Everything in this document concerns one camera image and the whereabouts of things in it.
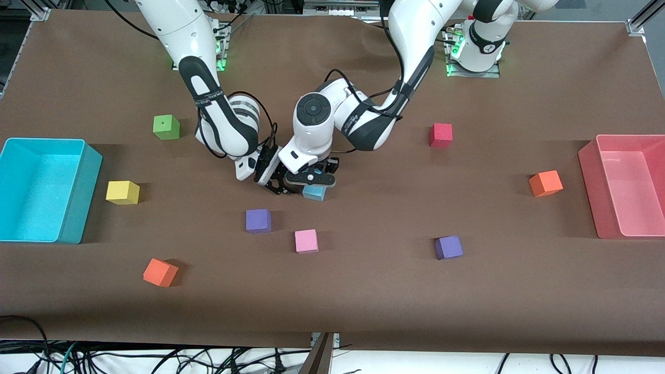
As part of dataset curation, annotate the purple foam block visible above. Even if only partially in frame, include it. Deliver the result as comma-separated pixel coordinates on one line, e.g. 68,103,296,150
246,209,272,233
434,235,464,260

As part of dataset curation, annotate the pink foam block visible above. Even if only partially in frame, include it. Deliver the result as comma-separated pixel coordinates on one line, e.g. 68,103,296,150
295,229,319,255

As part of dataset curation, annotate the red foam block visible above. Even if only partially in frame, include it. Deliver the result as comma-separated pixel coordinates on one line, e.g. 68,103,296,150
429,123,453,149

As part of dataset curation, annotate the green foam block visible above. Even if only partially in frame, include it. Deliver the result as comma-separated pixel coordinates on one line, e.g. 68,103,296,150
153,115,181,141

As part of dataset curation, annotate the brown table cover sheet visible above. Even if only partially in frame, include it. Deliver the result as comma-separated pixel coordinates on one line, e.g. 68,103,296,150
0,9,665,357

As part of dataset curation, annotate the orange foam block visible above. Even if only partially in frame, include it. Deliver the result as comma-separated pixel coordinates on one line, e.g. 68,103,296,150
529,170,564,197
143,258,179,288

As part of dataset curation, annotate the yellow foam block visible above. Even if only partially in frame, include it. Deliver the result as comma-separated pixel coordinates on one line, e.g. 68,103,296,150
106,180,141,205

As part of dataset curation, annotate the white power strip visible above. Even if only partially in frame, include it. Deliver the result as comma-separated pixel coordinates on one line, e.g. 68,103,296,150
205,0,251,14

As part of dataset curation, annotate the teal plastic bin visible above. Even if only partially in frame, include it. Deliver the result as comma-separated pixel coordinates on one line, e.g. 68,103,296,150
0,138,103,245

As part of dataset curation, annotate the pink plastic bin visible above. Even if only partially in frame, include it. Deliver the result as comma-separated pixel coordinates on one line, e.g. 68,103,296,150
578,134,665,240

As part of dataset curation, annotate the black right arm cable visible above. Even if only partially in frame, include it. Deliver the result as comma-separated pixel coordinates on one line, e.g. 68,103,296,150
196,91,279,157

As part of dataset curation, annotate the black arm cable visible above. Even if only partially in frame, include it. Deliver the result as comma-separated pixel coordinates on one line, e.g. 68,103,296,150
196,91,279,157
325,0,412,112

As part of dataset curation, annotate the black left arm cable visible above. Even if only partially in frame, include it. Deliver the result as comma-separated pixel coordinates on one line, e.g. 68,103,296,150
325,0,412,112

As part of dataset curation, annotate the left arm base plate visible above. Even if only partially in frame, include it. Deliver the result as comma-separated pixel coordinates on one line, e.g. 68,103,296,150
444,26,503,79

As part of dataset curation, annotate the dark table support post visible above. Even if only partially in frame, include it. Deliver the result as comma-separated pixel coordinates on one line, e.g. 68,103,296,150
299,332,335,374

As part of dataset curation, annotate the green floor cable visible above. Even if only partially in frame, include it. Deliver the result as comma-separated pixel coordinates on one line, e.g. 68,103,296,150
59,343,79,374

